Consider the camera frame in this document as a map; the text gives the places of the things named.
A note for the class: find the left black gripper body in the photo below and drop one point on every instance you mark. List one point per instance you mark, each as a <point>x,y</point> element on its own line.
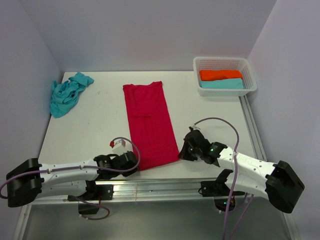
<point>126,173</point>

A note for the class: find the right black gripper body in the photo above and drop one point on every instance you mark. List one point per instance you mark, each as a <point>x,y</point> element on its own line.
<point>194,153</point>

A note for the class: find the crimson red t shirt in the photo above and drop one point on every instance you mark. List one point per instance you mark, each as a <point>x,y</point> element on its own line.
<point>150,125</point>

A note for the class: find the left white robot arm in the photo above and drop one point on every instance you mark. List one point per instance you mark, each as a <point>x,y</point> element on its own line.
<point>33,180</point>

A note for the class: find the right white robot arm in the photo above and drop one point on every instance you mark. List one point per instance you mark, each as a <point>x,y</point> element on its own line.
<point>276,182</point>

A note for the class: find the rolled orange t shirt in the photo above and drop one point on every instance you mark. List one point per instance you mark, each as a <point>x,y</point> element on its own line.
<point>212,75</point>

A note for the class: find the white perforated plastic basket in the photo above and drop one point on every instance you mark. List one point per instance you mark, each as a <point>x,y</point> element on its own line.
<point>225,63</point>

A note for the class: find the rolled teal t shirt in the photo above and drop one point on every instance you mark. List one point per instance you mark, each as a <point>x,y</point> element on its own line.
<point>230,83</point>

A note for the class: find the crumpled teal t shirt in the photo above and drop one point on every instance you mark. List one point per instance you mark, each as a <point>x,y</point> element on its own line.
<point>65,95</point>

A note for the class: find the aluminium mounting rail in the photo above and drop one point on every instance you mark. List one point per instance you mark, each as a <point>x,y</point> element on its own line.
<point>86,131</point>

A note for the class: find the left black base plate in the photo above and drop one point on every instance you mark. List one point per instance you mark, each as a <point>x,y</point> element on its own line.
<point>105,191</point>

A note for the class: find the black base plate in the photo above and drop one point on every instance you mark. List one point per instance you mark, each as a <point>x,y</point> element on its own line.
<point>105,191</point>
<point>213,188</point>

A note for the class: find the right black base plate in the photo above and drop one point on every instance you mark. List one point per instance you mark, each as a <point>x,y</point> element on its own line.
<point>213,188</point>

